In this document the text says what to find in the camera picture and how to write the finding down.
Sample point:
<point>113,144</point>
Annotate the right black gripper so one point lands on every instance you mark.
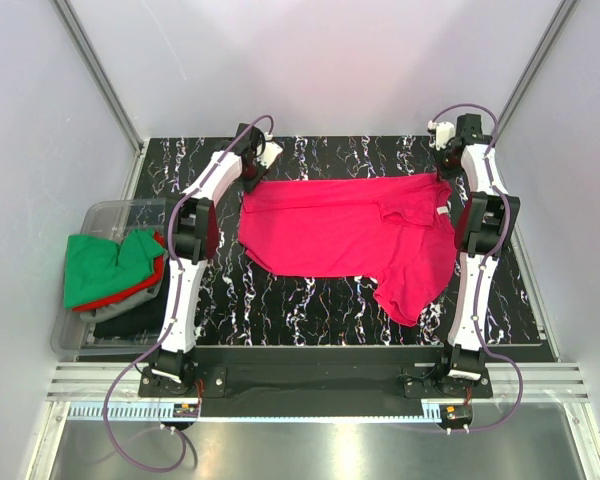
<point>448,173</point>

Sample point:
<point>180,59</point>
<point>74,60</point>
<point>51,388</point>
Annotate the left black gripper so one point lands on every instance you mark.
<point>248,186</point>

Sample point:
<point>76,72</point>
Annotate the pink t shirt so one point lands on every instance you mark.
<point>395,230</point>

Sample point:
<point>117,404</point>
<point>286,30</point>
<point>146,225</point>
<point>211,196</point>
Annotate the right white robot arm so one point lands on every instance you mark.
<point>483,230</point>

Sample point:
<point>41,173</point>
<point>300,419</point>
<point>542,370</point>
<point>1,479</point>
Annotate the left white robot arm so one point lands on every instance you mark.
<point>192,239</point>

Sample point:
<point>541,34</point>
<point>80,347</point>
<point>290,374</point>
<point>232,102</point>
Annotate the red t shirt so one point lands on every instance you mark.
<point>125,295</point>

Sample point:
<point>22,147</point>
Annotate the black t shirt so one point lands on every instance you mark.
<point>141,321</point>

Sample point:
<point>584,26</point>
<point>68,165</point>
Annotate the green t shirt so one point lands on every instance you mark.
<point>110,267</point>

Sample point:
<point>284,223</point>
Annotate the grey t shirt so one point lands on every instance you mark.
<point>101,314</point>

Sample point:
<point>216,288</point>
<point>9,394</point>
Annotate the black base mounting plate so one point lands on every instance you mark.
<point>358,355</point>

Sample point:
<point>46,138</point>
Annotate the clear plastic bin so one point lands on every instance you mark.
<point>120,250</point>

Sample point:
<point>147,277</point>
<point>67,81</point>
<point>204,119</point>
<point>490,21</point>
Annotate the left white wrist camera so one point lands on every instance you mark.
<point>270,152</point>

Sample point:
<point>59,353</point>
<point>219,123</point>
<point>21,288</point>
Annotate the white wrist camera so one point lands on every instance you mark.
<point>441,133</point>
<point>270,152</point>

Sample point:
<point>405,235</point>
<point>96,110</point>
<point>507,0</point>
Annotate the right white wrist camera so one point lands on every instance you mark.
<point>441,133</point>

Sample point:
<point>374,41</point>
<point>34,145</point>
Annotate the right aluminium frame post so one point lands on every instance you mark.
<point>549,38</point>

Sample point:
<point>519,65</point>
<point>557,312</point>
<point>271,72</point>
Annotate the aluminium frame post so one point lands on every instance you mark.
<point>81,41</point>
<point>549,38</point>

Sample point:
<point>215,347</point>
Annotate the aluminium front rail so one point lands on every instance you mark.
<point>540,381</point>

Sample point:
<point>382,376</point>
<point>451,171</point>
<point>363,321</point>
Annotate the left aluminium frame post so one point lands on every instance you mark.
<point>81,41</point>

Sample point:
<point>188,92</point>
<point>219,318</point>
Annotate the white slotted cable duct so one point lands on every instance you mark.
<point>259,412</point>

